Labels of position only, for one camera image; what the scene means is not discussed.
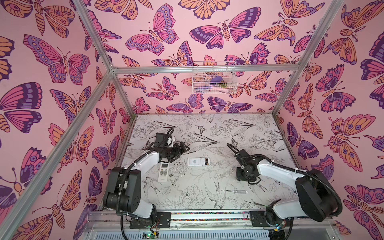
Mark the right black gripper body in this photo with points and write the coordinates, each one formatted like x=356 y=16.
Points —
x=240 y=153

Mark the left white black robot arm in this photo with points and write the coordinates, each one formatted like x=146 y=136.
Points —
x=124 y=188

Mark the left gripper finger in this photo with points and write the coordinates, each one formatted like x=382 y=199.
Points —
x=182 y=145
x=184 y=149

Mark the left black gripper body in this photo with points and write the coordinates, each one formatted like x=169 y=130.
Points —
x=170 y=153

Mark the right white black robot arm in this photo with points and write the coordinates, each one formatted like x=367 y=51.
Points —
x=316 y=198

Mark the white remote with display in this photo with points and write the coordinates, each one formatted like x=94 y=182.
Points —
x=197 y=162

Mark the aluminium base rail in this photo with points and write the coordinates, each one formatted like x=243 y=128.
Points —
x=208 y=225

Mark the white wire basket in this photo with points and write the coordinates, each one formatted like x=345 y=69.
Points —
x=214 y=79

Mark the clear handle screwdriver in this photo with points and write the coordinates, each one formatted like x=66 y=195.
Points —
x=236 y=191

